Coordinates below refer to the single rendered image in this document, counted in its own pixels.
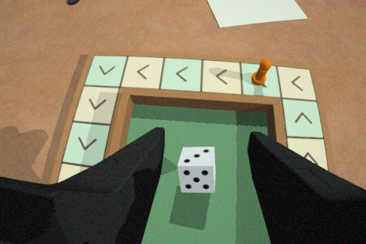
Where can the orange game pawn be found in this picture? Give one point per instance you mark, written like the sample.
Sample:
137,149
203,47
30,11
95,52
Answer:
259,76

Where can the white die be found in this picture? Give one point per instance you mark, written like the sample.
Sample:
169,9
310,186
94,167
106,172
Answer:
196,169

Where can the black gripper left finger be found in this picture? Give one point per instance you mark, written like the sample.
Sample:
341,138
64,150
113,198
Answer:
108,203

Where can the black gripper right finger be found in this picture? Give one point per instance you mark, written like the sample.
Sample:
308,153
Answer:
301,202

